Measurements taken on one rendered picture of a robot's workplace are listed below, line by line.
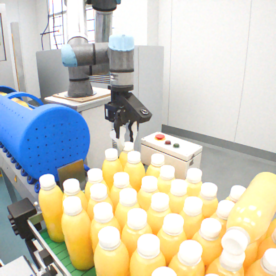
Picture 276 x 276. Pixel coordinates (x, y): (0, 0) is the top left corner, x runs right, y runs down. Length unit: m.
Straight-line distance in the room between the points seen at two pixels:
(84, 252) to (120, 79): 0.47
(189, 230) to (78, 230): 0.24
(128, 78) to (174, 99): 2.94
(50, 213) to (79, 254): 0.14
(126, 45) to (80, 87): 0.64
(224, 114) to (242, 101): 0.33
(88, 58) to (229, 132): 2.84
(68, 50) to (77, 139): 0.32
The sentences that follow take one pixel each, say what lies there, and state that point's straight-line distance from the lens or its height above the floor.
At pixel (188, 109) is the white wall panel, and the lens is 3.50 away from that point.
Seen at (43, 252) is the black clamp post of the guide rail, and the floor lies 0.98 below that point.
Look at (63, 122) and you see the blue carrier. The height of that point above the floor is 1.17.
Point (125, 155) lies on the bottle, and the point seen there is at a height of 1.08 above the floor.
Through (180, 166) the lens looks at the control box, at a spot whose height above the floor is 1.05.
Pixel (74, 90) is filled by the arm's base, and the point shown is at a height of 1.20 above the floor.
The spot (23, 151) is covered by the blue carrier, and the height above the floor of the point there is 1.12.
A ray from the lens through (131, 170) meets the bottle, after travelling 0.66.
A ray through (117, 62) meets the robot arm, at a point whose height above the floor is 1.38.
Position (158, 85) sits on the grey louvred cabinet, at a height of 0.98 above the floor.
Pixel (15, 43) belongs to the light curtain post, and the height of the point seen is 1.51.
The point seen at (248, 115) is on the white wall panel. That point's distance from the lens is 3.22.
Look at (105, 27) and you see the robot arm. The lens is 1.11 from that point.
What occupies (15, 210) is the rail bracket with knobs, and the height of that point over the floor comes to 1.00.
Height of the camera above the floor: 1.41
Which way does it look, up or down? 23 degrees down
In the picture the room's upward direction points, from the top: straight up
